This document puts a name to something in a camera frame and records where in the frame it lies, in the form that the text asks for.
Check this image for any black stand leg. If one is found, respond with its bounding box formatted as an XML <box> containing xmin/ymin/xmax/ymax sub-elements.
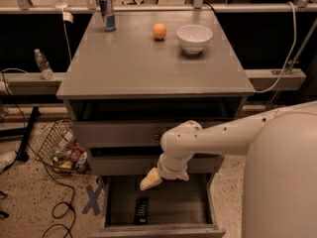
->
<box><xmin>17</xmin><ymin>106</ymin><xmax>41</xmax><ymax>162</ymax></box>

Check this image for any grey drawer cabinet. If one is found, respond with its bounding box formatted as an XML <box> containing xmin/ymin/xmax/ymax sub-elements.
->
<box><xmin>55</xmin><ymin>9</ymin><xmax>256</xmax><ymax>238</ymax></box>

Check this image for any red bull can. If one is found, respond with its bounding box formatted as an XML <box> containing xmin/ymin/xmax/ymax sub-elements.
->
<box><xmin>98</xmin><ymin>0</ymin><xmax>116</xmax><ymax>32</ymax></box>

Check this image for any white cable on right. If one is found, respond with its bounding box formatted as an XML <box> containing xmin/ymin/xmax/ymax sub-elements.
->
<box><xmin>253</xmin><ymin>1</ymin><xmax>298</xmax><ymax>94</ymax></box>

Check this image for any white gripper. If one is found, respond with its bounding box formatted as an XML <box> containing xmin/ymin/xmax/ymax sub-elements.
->
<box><xmin>140</xmin><ymin>154</ymin><xmax>189</xmax><ymax>190</ymax></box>

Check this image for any blue tape cross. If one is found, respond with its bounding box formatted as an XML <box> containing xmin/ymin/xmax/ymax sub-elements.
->
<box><xmin>82</xmin><ymin>185</ymin><xmax>102</xmax><ymax>216</ymax></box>

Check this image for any black floor cable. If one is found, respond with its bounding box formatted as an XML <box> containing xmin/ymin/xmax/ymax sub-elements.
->
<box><xmin>0</xmin><ymin>70</ymin><xmax>77</xmax><ymax>238</ymax></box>

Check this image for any white ceramic bowl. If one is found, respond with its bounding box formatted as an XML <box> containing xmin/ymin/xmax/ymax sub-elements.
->
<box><xmin>176</xmin><ymin>25</ymin><xmax>213</xmax><ymax>55</ymax></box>

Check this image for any wire basket with snacks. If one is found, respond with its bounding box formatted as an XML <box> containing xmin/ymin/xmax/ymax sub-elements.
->
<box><xmin>37</xmin><ymin>119</ymin><xmax>90</xmax><ymax>175</ymax></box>

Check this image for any orange fruit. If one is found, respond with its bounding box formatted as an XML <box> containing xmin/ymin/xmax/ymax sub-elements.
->
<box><xmin>152</xmin><ymin>23</ymin><xmax>166</xmax><ymax>40</ymax></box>

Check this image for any grey open bottom drawer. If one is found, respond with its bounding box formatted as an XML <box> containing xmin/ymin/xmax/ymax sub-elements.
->
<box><xmin>91</xmin><ymin>174</ymin><xmax>226</xmax><ymax>238</ymax></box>

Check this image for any clear plastic water bottle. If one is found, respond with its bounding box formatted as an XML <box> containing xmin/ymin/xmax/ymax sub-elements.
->
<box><xmin>34</xmin><ymin>49</ymin><xmax>53</xmax><ymax>80</ymax></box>

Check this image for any grey top drawer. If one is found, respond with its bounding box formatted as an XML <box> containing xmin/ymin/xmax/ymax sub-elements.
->
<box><xmin>70</xmin><ymin>117</ymin><xmax>240</xmax><ymax>149</ymax></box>

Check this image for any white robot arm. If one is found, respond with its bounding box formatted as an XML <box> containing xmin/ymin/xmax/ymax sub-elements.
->
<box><xmin>140</xmin><ymin>101</ymin><xmax>317</xmax><ymax>238</ymax></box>

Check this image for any white cable with tag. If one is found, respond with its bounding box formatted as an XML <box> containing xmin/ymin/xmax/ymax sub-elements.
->
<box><xmin>49</xmin><ymin>0</ymin><xmax>75</xmax><ymax>63</ymax></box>

